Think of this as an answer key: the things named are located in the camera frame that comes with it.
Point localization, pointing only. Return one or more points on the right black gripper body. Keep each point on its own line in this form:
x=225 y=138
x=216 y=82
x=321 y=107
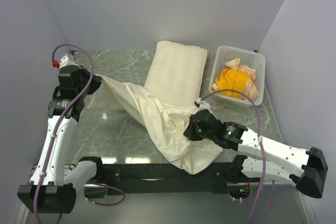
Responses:
x=195 y=133

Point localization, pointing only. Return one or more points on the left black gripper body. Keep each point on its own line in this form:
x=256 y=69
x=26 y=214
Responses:
x=86 y=78

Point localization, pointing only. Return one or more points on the cream pillowcase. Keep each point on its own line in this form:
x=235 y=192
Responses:
x=164 y=123

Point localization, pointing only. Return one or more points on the cream pillow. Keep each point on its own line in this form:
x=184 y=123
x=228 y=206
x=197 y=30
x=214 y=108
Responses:
x=176 y=73

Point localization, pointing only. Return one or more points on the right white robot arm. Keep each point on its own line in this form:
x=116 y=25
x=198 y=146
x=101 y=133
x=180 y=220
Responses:
x=261 y=157

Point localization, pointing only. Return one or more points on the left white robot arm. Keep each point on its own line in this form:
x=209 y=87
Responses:
x=50 y=190

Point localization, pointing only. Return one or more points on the yellow orange cloth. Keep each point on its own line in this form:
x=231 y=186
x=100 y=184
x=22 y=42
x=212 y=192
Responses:
x=237 y=76

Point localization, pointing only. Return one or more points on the white plastic basket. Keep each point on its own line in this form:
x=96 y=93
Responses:
x=250 y=58

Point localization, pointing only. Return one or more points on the black base bar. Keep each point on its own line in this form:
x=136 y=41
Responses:
x=165 y=178

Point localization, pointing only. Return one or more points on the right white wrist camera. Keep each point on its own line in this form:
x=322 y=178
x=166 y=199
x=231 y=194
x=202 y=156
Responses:
x=202 y=105

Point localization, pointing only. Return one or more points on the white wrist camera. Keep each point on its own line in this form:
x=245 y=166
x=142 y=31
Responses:
x=202 y=105
x=67 y=60

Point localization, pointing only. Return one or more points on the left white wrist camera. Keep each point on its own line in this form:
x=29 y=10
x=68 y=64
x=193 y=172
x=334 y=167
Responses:
x=67 y=60

